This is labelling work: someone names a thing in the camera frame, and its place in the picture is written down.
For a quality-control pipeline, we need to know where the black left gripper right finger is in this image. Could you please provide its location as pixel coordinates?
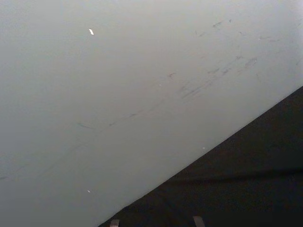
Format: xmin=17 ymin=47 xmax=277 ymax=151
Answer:
xmin=192 ymin=215 xmax=205 ymax=227

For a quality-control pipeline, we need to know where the black table cloth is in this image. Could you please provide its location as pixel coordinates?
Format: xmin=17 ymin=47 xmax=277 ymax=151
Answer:
xmin=98 ymin=85 xmax=303 ymax=227

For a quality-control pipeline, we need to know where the plain pale wall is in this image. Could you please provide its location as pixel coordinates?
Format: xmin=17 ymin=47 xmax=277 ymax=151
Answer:
xmin=0 ymin=0 xmax=303 ymax=227

